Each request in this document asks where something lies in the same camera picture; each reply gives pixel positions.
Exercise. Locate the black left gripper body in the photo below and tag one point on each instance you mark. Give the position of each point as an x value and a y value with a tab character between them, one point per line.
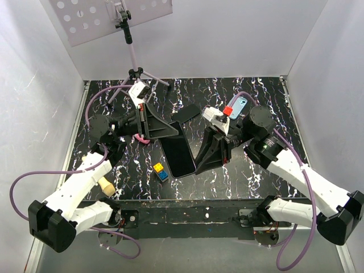
128	125

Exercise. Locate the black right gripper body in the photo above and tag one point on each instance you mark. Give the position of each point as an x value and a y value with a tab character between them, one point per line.
240	135

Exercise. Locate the light blue phone case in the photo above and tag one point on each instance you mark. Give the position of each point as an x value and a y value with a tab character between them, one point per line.
237	104

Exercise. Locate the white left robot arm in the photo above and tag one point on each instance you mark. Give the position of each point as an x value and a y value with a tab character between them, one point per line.
57	220

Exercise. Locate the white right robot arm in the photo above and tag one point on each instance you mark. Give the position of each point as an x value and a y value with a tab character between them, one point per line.
333	211

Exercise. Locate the pink cylindrical stick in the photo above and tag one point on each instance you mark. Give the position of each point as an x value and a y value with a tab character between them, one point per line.
140	139

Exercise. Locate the orange and blue toy blocks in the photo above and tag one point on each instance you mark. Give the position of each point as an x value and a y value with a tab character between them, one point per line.
160	172

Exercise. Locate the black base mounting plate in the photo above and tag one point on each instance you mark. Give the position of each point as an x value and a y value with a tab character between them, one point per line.
217	218

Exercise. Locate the lilac music stand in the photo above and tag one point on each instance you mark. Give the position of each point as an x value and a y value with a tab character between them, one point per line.
85	21

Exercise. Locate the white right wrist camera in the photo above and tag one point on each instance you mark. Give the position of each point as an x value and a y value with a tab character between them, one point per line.
217	118

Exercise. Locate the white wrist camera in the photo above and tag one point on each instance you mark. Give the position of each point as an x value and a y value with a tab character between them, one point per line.
217	118
138	92

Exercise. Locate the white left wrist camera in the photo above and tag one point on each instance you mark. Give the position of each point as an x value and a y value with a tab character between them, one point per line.
138	92

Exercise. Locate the wooden handled tool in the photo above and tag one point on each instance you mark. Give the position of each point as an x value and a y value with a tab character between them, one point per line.
105	186

